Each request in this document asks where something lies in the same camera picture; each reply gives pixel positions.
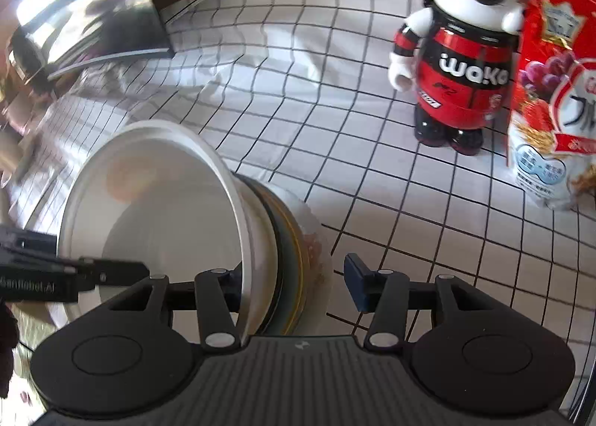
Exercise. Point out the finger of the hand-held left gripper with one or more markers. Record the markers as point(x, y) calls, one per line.
point(121, 273)

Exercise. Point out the white floral shallow bowl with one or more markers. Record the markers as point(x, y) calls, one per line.
point(319, 249)

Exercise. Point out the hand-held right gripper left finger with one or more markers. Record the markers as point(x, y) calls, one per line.
point(219, 296)

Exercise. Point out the red cereal bag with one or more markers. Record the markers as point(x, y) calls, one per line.
point(558, 105)

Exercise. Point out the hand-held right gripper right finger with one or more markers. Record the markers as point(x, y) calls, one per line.
point(356, 285)

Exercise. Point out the white checked tablecloth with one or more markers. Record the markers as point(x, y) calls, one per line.
point(349, 105)

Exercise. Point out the small white printed bowl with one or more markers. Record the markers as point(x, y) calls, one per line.
point(263, 240)

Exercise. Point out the wide white bowl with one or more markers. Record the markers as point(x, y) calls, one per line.
point(153, 202)

